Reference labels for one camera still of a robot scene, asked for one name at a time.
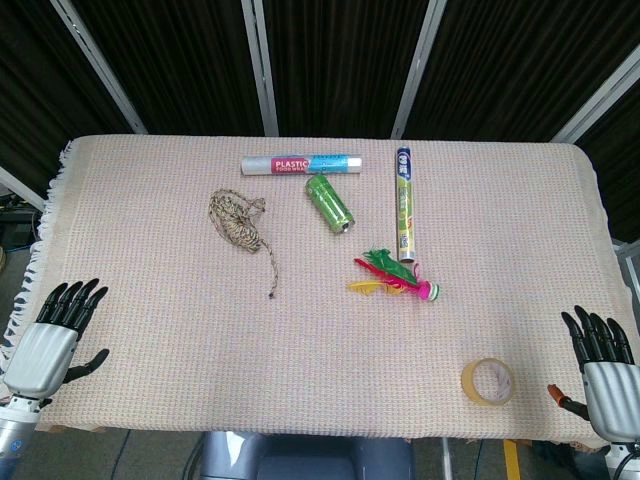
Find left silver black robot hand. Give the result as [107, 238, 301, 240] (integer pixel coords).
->
[2, 278, 111, 400]

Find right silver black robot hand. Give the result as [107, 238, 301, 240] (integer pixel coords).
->
[547, 305, 640, 444]

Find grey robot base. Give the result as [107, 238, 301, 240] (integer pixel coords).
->
[198, 430, 416, 480]

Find colourful feather shuttlecock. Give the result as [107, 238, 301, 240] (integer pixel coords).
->
[347, 247, 443, 303]

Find clear yellowish tape roll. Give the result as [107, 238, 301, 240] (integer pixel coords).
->
[460, 357, 516, 407]

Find brown white twine bundle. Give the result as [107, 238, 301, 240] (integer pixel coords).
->
[207, 188, 279, 300]

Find beige woven tablecloth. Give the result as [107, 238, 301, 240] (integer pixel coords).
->
[0, 134, 626, 449]

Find green yellow wrap roll box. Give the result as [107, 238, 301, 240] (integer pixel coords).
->
[395, 145, 418, 263]

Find plastic food wrap roll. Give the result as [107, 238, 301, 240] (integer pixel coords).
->
[240, 154, 363, 177]

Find black folding screen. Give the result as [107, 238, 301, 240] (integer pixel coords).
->
[0, 0, 640, 241]

